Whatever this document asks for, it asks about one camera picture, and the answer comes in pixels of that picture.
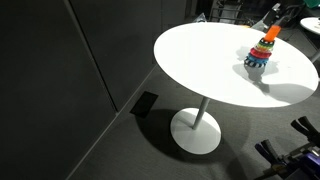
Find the dark metal rack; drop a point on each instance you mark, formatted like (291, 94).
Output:
(226, 10)

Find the black floor plate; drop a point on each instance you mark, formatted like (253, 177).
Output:
(144, 104)

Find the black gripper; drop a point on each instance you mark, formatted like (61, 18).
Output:
(295, 10)

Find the white table pedestal base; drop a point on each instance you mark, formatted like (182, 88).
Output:
(195, 136)

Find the grey chair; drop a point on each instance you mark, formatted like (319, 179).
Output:
(266, 20)

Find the orange stacking toy stand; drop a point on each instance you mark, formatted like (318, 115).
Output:
(272, 33)

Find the small white round table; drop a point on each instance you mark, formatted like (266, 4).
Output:
(311, 24)

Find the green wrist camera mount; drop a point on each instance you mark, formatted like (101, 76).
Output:
(312, 3)

